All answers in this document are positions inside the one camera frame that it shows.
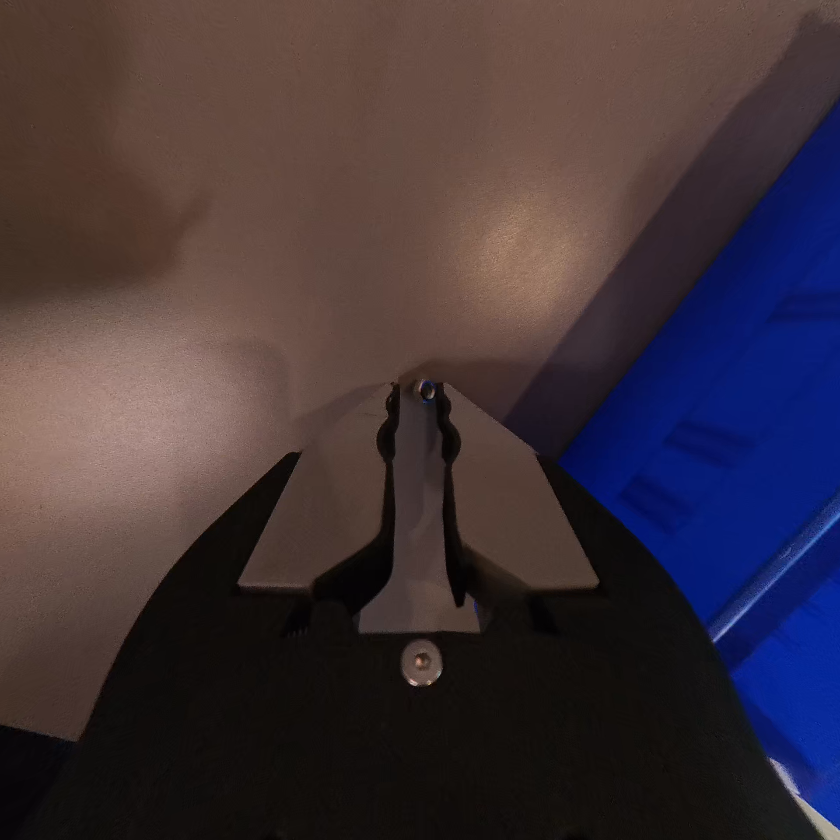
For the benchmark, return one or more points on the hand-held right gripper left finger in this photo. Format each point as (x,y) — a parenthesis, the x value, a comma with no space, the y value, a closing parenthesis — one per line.
(328,499)

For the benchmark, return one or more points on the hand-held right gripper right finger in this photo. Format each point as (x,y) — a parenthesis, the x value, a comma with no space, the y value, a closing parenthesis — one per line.
(512,505)

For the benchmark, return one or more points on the silver hex nut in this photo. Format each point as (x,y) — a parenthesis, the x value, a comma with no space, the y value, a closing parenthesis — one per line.
(418,388)

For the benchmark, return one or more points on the blue plastic bin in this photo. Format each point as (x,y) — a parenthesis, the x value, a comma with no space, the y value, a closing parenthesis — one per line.
(754,394)

